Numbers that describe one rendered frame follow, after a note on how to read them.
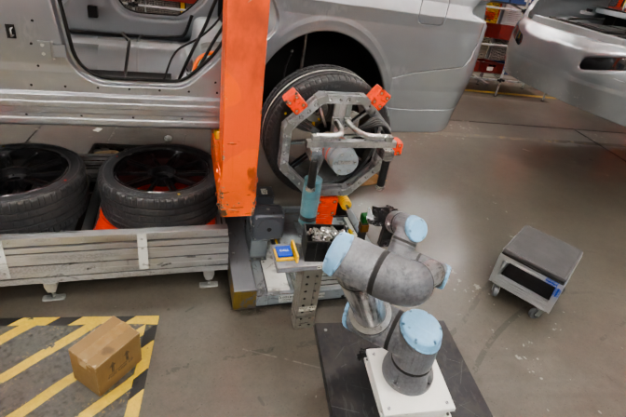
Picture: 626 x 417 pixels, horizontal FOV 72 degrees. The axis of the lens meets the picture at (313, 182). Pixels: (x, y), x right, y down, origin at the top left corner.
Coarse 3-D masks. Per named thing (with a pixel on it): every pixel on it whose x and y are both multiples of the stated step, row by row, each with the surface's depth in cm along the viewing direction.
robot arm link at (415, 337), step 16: (400, 320) 150; (416, 320) 149; (432, 320) 150; (400, 336) 148; (416, 336) 144; (432, 336) 145; (400, 352) 149; (416, 352) 145; (432, 352) 145; (400, 368) 153; (416, 368) 149
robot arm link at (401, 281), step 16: (400, 256) 104; (384, 272) 99; (400, 272) 100; (416, 272) 102; (432, 272) 122; (448, 272) 150; (384, 288) 99; (400, 288) 99; (416, 288) 101; (432, 288) 105; (400, 304) 103; (416, 304) 104
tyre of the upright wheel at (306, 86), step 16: (320, 64) 217; (288, 80) 212; (304, 80) 203; (320, 80) 200; (336, 80) 201; (352, 80) 204; (272, 96) 214; (304, 96) 201; (272, 112) 206; (288, 112) 203; (384, 112) 216; (272, 128) 205; (272, 144) 209; (272, 160) 214; (368, 160) 230
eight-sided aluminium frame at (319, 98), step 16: (320, 96) 194; (336, 96) 196; (352, 96) 198; (304, 112) 196; (368, 112) 204; (288, 128) 198; (288, 144) 202; (288, 160) 207; (288, 176) 211; (352, 176) 228; (368, 176) 224; (336, 192) 224
